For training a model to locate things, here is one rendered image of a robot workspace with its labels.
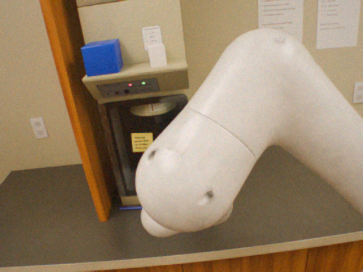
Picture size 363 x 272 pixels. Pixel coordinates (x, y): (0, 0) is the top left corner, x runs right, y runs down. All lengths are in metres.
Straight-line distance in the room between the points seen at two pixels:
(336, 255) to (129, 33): 1.06
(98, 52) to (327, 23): 1.09
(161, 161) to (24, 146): 1.53
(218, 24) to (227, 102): 1.15
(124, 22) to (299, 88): 0.76
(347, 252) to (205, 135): 1.03
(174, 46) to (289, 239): 0.74
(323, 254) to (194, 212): 0.96
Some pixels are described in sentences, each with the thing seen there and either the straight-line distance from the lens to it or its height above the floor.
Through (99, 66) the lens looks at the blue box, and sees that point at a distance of 0.97.
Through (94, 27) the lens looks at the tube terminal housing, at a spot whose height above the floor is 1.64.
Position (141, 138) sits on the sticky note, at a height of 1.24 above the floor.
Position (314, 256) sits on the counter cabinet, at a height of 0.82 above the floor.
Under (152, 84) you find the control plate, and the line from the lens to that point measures 1.00.
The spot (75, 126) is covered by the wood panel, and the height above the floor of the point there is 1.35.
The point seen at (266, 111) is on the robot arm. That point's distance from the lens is 0.35.
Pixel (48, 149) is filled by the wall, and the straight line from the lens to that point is 1.78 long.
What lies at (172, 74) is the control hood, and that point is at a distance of 0.96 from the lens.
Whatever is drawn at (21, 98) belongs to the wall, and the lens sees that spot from 1.71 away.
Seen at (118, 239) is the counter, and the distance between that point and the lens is 1.18.
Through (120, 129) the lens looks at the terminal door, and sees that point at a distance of 1.13.
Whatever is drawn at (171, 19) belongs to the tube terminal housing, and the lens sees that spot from 1.03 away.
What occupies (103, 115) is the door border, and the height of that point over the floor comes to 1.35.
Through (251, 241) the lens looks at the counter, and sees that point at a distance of 1.10.
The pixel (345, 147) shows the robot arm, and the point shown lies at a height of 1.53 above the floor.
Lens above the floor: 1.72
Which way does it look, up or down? 27 degrees down
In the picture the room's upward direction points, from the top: 7 degrees counter-clockwise
